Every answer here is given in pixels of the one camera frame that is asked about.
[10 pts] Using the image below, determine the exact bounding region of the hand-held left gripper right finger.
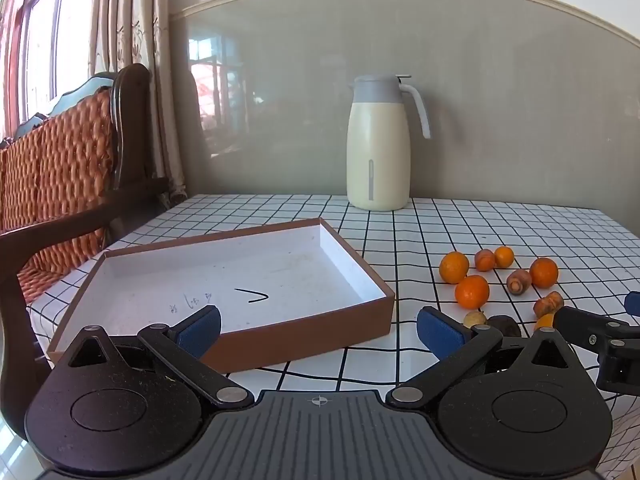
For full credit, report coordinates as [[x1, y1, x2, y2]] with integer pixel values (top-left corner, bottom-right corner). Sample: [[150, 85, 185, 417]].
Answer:
[[384, 306, 573, 408]]

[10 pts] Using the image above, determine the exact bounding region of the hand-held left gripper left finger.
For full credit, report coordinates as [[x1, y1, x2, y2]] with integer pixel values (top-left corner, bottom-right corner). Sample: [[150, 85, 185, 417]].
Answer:
[[62, 305, 256, 409]]

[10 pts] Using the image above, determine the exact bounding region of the short carrot piece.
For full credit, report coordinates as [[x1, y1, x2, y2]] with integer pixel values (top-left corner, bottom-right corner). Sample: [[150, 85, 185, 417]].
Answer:
[[533, 291, 565, 319]]

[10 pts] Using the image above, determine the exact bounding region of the orange mandarin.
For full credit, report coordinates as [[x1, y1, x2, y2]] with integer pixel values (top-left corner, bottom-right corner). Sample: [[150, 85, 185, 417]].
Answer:
[[529, 257, 559, 289], [454, 274, 491, 310]]

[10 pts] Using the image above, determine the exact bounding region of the brown cardboard box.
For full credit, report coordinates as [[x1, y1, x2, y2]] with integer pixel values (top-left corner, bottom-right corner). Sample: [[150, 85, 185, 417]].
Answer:
[[47, 217, 396, 376]]

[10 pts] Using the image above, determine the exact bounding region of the large orange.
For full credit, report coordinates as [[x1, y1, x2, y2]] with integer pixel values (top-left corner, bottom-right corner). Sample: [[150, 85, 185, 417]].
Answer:
[[439, 251, 471, 284]]

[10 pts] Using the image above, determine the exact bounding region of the dark brown round fruit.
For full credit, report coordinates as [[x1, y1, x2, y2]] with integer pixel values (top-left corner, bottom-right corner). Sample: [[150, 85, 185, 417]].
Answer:
[[486, 314, 523, 338]]

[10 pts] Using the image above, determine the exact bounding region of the brownish carrot piece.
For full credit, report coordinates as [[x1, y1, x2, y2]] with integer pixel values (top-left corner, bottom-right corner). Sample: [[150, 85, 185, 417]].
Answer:
[[506, 269, 533, 295]]

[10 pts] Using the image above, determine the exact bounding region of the white grid tablecloth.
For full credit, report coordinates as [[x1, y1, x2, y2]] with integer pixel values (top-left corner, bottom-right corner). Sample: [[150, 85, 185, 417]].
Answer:
[[27, 194, 640, 480]]

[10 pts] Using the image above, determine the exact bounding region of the cream thermos jug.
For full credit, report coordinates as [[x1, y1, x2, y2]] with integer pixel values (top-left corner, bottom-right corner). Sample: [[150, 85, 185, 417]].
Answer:
[[346, 74, 432, 212]]

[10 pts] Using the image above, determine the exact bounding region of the orange woven chair cushion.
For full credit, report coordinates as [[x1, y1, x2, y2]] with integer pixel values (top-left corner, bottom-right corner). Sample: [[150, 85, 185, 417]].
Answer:
[[0, 89, 115, 306]]

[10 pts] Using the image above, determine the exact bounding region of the dark wooden chair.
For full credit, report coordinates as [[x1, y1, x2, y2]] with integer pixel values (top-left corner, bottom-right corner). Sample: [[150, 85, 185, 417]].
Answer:
[[0, 63, 173, 441]]

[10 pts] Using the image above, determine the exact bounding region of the beige patterned curtain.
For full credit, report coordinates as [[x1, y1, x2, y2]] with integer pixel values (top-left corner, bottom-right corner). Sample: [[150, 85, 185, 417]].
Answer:
[[87, 0, 190, 208]]

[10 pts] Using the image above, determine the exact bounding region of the red framed window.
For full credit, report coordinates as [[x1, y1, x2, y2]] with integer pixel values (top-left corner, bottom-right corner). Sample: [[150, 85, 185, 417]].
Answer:
[[0, 0, 108, 146]]

